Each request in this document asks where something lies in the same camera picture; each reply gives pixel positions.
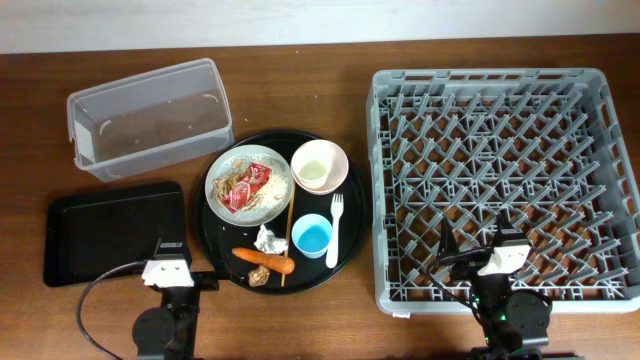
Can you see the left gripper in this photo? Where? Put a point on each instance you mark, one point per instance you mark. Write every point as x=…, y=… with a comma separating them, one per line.
x=209, y=281

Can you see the grey plate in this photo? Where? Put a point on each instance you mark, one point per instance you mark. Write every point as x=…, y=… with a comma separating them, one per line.
x=253, y=217

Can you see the brown ginger piece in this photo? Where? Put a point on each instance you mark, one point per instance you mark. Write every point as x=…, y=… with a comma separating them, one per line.
x=259, y=276

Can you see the round black tray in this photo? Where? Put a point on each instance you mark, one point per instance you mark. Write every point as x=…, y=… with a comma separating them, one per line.
x=308, y=273

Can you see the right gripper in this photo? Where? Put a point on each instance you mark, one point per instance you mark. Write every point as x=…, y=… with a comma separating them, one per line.
x=470, y=264

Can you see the black rectangular tray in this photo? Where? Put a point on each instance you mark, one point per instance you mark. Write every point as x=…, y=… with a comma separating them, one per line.
x=90, y=234

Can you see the clear plastic bin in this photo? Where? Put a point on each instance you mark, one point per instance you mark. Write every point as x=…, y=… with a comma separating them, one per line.
x=149, y=121

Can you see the white tissue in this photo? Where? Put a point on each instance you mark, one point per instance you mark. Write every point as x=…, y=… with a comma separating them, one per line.
x=267, y=242

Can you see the wooden chopstick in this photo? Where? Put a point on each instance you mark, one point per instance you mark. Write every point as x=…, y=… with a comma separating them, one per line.
x=288, y=230

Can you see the light blue cup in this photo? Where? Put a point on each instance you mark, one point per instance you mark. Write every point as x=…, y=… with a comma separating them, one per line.
x=312, y=236

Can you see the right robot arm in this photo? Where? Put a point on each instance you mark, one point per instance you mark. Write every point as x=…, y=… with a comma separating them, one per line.
x=514, y=322

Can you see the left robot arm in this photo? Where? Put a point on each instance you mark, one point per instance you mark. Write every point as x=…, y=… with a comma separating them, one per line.
x=169, y=330

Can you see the white plastic fork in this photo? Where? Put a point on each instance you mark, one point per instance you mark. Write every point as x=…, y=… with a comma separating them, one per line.
x=336, y=209

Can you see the red snack wrapper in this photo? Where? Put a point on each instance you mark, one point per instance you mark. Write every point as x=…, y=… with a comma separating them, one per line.
x=238, y=189

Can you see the rice and seed scraps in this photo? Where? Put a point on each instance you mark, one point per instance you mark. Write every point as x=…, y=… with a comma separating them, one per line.
x=270, y=195

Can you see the grey dishwasher rack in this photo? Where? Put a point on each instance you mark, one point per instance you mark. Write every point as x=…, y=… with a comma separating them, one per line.
x=543, y=147

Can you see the orange carrot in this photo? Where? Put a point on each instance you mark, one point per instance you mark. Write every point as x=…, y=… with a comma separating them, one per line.
x=278, y=263

